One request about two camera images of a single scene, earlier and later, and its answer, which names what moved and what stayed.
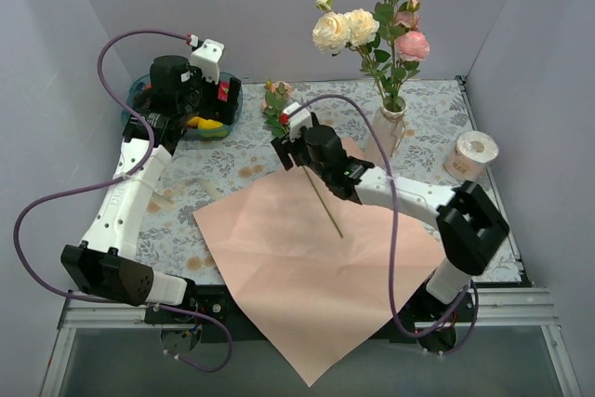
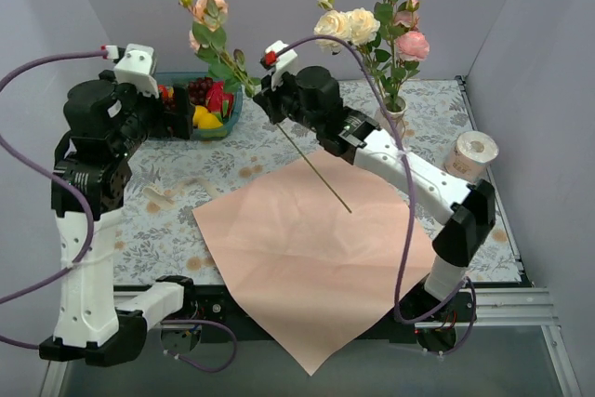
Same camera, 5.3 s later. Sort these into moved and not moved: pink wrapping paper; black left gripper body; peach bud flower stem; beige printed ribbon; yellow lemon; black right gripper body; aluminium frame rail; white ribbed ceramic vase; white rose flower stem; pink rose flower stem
Moved: black left gripper body; peach bud flower stem; black right gripper body
Not moved: white ribbed ceramic vase; white rose flower stem; aluminium frame rail; yellow lemon; pink rose flower stem; pink wrapping paper; beige printed ribbon
